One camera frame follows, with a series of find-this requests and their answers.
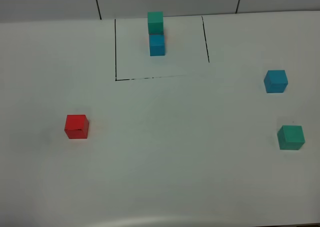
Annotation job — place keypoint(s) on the blue template cube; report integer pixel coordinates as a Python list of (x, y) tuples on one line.
[(157, 45)]

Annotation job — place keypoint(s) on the red cube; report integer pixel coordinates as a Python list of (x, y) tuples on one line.
[(76, 126)]

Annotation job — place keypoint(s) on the green template cube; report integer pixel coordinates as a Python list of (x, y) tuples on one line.
[(155, 22)]

